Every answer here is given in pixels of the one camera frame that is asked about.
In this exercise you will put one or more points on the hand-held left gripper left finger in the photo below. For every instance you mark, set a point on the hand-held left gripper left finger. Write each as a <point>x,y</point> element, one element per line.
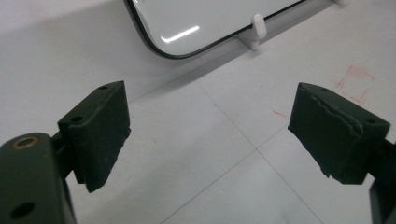
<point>96,137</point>

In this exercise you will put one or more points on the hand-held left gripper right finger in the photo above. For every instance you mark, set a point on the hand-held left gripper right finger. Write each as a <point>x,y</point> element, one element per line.
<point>333,137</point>

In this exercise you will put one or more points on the white whiteboard with black edge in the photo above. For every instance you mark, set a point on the white whiteboard with black edge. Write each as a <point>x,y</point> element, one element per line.
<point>199,21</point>

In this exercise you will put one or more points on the white plastic whiteboard stand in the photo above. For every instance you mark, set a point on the white plastic whiteboard stand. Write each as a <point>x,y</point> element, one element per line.
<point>257,31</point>

